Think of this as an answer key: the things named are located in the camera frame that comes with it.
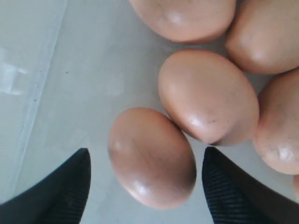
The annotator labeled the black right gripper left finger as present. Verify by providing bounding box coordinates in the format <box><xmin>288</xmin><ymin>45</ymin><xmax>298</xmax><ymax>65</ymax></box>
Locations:
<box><xmin>0</xmin><ymin>148</ymin><xmax>91</xmax><ymax>224</ymax></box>

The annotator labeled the clear plastic bin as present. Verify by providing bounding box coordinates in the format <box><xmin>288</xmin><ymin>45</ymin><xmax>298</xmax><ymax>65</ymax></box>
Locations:
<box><xmin>0</xmin><ymin>0</ymin><xmax>299</xmax><ymax>224</ymax></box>

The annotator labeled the brown egg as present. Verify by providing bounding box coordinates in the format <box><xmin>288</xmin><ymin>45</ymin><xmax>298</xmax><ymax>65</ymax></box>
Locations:
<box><xmin>130</xmin><ymin>0</ymin><xmax>236</xmax><ymax>42</ymax></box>
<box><xmin>293</xmin><ymin>175</ymin><xmax>299</xmax><ymax>201</ymax></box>
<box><xmin>225</xmin><ymin>0</ymin><xmax>299</xmax><ymax>74</ymax></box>
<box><xmin>253</xmin><ymin>69</ymin><xmax>299</xmax><ymax>175</ymax></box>
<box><xmin>158</xmin><ymin>49</ymin><xmax>259</xmax><ymax>146</ymax></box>
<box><xmin>108</xmin><ymin>107</ymin><xmax>197</xmax><ymax>209</ymax></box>

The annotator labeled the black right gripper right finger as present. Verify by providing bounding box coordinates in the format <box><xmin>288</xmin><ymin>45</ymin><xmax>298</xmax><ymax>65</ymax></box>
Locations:
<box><xmin>202</xmin><ymin>147</ymin><xmax>299</xmax><ymax>224</ymax></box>

